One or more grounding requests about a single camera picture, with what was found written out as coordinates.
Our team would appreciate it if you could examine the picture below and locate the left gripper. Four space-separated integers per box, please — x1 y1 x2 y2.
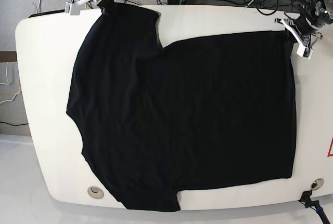
274 5 332 50

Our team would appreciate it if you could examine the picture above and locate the black T-shirt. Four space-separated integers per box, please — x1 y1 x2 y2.
66 4 297 212

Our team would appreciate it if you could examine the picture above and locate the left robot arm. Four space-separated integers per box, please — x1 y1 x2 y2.
275 0 332 57

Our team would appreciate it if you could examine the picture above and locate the right metal table grommet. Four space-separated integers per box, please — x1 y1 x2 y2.
311 178 324 190

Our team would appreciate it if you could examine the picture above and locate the metal table grommet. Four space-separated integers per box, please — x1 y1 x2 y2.
87 186 104 200
311 178 324 190

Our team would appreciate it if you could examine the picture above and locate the left metal table grommet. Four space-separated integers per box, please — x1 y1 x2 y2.
87 186 104 200

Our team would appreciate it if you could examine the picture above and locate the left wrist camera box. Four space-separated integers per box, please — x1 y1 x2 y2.
296 46 313 60

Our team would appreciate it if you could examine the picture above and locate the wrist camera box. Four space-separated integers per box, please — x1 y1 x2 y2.
296 46 313 60
65 2 81 16

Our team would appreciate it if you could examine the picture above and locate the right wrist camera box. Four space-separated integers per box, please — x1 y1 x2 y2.
65 2 81 16

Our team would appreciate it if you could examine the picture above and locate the black cable with clamp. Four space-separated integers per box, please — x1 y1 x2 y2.
298 190 333 224

